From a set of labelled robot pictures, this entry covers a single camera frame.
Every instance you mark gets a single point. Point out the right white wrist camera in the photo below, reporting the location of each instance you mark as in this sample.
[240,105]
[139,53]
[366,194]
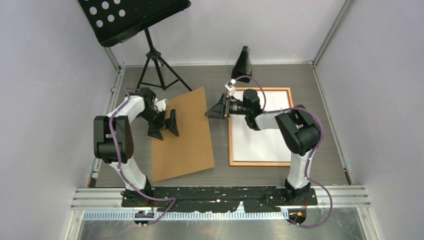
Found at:
[230,87]

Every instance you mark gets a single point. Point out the white slotted cable duct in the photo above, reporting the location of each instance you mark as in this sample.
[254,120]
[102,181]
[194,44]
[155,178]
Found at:
[149,215]

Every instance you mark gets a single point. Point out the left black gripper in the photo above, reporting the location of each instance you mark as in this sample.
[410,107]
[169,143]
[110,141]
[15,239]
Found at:
[170,124]

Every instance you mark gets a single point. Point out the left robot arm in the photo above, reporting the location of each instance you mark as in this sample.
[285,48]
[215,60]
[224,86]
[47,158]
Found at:
[113,141]

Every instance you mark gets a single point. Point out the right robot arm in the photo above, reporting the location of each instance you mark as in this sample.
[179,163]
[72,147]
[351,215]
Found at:
[300,128]

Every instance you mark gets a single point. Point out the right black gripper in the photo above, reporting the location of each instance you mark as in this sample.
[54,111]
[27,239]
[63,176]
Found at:
[221,110]

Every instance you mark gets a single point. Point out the brown cardboard backing board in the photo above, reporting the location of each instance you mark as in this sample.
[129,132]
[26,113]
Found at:
[192,150]

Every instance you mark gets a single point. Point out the black metronome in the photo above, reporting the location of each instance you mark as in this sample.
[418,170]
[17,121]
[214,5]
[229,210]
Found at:
[243,66]

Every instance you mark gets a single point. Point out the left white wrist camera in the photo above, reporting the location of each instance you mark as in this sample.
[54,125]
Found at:
[161,105]

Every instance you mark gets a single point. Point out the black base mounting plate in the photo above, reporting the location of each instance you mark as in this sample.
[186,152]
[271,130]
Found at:
[216,199]

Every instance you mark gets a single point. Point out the black music stand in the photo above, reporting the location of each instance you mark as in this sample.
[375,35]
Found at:
[116,21]

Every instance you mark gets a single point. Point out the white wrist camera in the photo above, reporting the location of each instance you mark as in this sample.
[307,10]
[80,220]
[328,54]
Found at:
[161,105]
[230,87]

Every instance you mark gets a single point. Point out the orange wooden picture frame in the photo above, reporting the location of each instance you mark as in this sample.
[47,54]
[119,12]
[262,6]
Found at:
[231,145]

